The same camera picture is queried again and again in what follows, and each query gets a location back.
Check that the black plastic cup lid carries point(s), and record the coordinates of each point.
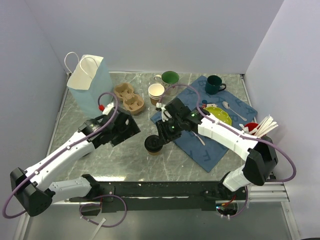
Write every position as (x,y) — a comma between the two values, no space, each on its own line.
(150,143)

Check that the brown pulp cup carrier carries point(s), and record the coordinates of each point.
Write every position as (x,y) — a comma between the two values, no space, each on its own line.
(132,102)

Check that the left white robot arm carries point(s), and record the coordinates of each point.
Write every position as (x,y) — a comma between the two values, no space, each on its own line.
(65,160)

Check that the stack of brown paper cups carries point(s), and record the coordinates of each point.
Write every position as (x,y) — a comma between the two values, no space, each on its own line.
(155,91)

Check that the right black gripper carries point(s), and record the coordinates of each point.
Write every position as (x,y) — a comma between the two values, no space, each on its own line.
(165,136)

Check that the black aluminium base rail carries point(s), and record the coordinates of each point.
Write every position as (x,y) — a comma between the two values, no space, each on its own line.
(139,196)

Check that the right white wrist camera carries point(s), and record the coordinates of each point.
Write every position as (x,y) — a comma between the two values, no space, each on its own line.
(165,115)

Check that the white paper-wrapped straws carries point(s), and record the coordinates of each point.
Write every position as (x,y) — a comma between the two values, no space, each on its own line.
(265,126)

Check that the silver spoon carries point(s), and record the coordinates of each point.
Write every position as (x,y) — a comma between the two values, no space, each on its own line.
(227,106)

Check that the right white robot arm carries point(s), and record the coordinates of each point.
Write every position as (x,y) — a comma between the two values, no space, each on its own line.
(258,153)

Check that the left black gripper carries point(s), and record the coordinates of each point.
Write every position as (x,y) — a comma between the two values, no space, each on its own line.
(130,129)

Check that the light blue paper bag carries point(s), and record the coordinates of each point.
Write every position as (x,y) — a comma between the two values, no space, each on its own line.
(88,81)

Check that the dark green mug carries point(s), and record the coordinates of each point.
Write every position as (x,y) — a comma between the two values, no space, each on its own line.
(214,85)

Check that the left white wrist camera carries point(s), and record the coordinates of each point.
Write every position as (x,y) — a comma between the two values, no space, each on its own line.
(106,109)

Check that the white mug green interior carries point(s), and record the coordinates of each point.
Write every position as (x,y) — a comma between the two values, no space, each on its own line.
(168,79)

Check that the brown paper cup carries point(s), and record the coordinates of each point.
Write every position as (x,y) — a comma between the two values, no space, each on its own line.
(155,153)

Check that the silver fork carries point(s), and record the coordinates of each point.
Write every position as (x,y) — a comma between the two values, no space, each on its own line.
(202,142)

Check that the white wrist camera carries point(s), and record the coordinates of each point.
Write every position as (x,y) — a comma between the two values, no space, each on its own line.
(165,115)
(106,109)

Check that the blue alphabet cloth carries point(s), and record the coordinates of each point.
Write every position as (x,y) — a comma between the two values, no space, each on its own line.
(208,155)

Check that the yellow dotted plate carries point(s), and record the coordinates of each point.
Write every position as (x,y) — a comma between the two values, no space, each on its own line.
(219,114)

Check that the red cup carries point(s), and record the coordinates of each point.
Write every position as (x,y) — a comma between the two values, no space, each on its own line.
(251,128)

